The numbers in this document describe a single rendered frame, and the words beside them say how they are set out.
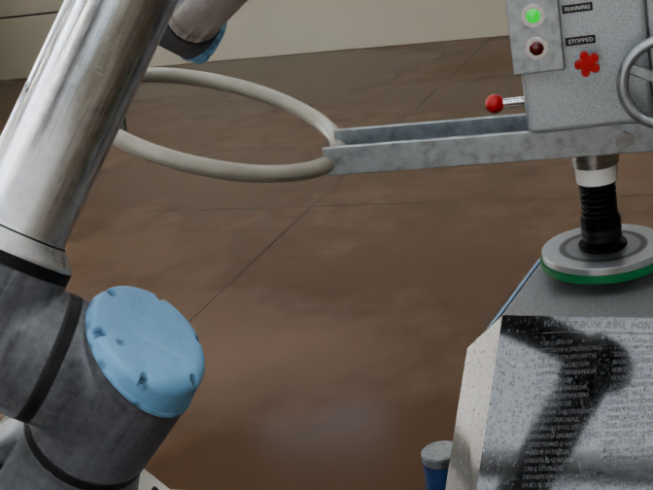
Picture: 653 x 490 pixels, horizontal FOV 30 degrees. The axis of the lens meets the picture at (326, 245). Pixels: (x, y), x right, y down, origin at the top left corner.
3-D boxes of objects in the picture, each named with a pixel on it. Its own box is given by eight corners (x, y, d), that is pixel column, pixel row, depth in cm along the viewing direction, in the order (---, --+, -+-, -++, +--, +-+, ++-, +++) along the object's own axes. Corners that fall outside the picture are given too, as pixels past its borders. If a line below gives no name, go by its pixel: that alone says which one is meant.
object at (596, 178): (617, 171, 211) (615, 152, 210) (618, 184, 205) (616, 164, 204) (575, 175, 213) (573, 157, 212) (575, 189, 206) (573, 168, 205)
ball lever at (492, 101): (532, 106, 201) (531, 87, 200) (532, 111, 198) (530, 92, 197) (487, 111, 203) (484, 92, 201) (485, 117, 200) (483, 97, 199)
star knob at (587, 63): (600, 69, 191) (598, 45, 190) (600, 75, 187) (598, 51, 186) (575, 72, 192) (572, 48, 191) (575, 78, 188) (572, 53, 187)
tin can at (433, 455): (462, 480, 311) (455, 437, 307) (471, 501, 302) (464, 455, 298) (424, 489, 311) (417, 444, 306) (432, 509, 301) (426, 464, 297)
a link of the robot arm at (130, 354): (142, 504, 137) (213, 406, 128) (-2, 450, 132) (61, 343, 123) (157, 409, 149) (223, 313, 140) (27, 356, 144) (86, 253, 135)
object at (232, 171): (363, 126, 239) (367, 113, 238) (315, 212, 194) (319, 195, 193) (128, 60, 243) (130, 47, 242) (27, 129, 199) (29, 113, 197)
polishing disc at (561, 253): (564, 227, 227) (564, 222, 227) (679, 230, 217) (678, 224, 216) (525, 273, 210) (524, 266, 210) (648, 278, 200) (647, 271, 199)
